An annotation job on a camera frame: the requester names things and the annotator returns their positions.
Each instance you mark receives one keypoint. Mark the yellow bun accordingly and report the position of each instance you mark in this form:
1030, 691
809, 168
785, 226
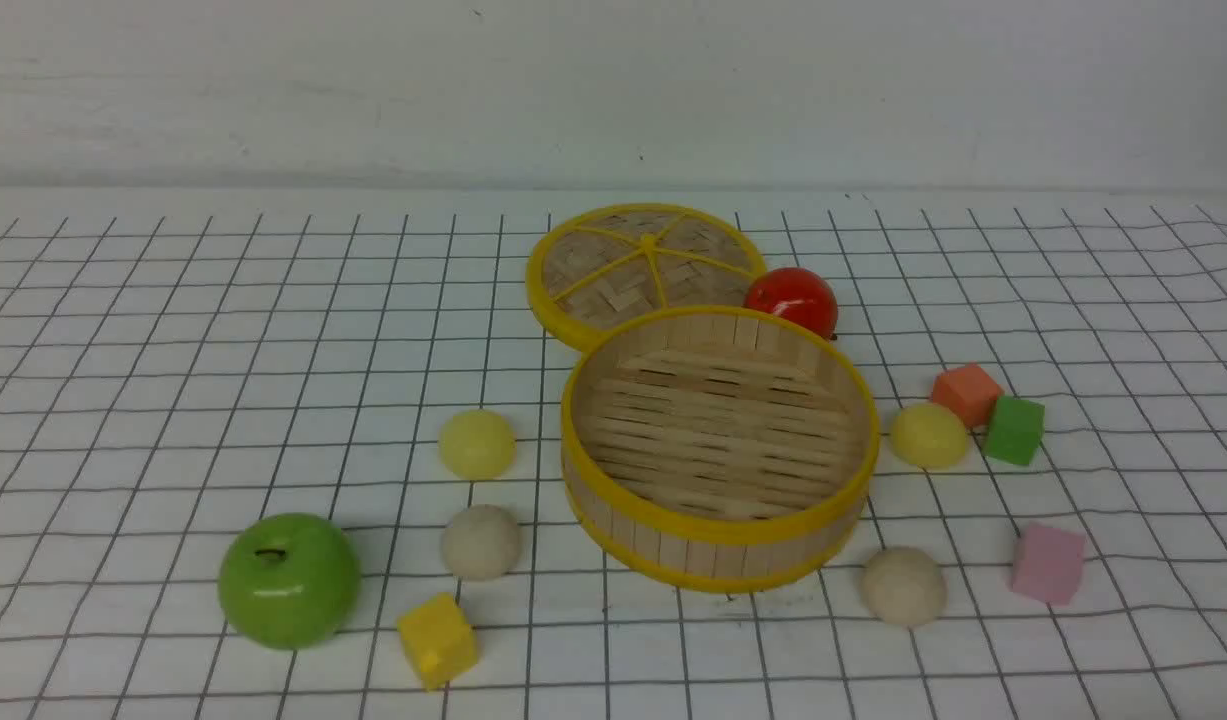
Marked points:
477, 444
928, 436

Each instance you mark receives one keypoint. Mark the white bun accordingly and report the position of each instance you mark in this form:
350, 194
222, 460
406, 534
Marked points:
904, 586
481, 543

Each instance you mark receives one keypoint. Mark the woven bamboo steamer lid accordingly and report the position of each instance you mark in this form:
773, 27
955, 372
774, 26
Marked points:
611, 265

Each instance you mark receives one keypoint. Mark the bamboo steamer tray yellow rim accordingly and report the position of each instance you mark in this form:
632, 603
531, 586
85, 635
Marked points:
718, 449

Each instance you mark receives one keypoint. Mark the red tomato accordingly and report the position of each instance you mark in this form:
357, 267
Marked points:
799, 296

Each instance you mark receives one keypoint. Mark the yellow foam cube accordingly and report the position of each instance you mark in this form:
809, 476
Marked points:
438, 641

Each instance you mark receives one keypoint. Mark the orange foam cube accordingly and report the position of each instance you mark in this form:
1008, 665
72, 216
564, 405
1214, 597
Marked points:
968, 392

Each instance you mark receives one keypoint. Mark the green apple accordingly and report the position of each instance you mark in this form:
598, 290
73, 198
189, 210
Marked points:
290, 581

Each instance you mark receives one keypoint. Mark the green foam cube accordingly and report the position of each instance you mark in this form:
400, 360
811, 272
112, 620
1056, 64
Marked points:
1015, 431

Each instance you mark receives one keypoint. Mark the white grid tablecloth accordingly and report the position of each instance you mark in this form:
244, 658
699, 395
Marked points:
176, 365

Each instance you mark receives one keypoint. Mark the pink foam cube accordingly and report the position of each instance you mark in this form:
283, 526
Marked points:
1048, 564

